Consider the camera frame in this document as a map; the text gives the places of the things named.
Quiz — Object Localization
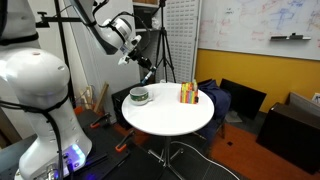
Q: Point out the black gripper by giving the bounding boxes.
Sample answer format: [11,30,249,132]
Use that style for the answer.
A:
[127,49,158,78]

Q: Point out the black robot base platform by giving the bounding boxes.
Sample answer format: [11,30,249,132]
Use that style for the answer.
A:
[0,109,164,180]

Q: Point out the green and white cup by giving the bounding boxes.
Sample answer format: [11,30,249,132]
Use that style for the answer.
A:
[129,86,155,107]

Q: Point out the colourful striped block box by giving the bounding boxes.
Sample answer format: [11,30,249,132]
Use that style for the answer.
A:
[179,79,200,105]

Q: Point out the round white table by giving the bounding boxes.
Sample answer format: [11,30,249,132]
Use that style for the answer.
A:
[121,82,215,180]

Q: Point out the black box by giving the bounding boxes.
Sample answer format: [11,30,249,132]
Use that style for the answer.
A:
[111,83,145,131]

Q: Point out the wooden sticks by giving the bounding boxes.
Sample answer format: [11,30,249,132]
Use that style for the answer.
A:
[79,81,110,114]

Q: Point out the blue cloth covered chair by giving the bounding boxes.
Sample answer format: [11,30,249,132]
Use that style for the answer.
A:
[196,78,233,143]

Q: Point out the black stand with crossbar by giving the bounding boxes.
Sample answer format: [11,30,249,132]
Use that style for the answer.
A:
[34,0,88,108]

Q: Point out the black flat panel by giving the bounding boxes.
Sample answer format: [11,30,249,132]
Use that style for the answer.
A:
[219,78,268,121]

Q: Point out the whiteboard tray with eraser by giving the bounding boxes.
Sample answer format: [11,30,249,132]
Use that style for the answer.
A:
[269,32,313,42]

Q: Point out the black cabinet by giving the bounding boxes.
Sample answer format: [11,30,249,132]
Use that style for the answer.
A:
[255,102,320,175]

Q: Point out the grey board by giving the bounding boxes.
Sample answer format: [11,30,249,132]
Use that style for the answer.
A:
[287,92,320,118]

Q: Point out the orange handled clamp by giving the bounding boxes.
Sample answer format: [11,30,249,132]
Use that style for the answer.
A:
[89,112,113,129]
[114,129,136,153]

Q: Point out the white floor cable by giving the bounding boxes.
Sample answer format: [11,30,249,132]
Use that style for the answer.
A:
[171,140,241,180]

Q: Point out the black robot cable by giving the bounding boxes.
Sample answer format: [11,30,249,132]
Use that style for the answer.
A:
[0,0,73,180]

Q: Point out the wall whiteboard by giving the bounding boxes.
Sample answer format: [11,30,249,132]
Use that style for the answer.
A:
[198,0,320,62]

